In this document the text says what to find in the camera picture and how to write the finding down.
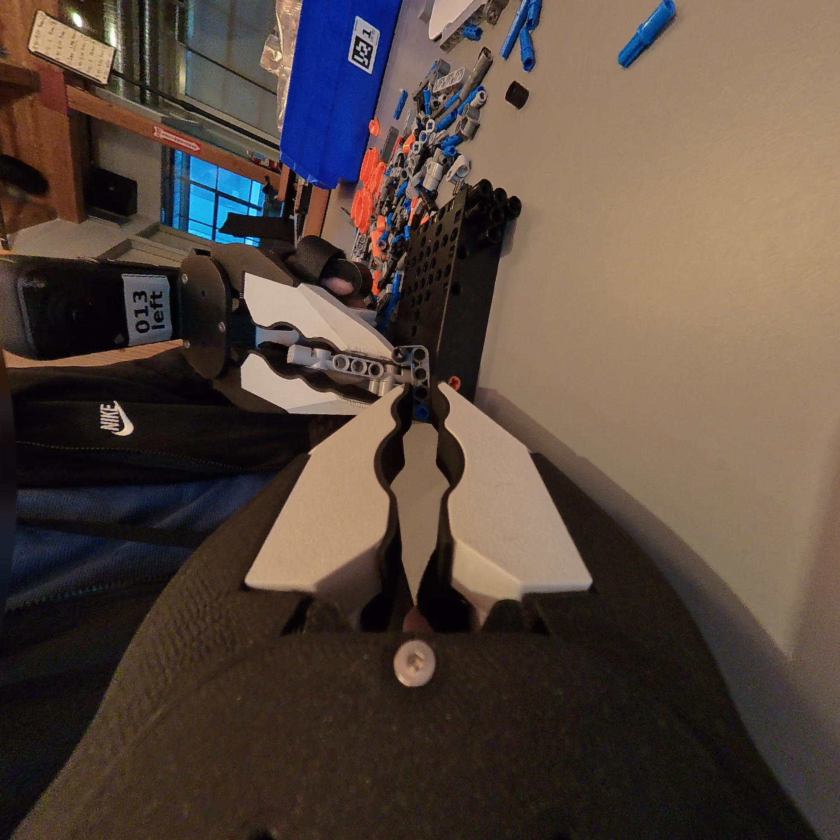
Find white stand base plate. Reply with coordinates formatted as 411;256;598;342
427;0;490;42

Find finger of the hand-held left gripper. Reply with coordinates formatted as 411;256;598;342
243;273;397;355
239;350;388;417

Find pile of building pieces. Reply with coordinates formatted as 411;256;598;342
351;0;677;309

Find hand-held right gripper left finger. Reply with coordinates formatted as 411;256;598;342
244;384;411;630

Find person's blue jeans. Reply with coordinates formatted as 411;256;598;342
0;472;277;618

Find grey beam piece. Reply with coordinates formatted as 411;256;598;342
392;343;431;421

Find grey beam and connector assembly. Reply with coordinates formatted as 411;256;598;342
287;344;404;398

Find blue storage bin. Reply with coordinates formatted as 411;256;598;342
279;0;403;188

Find white wall notice sheet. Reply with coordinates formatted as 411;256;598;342
28;10;118;85

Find clear plastic parts bag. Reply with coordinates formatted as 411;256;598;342
259;0;304;93

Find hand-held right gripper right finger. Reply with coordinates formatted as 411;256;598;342
430;382;595;627

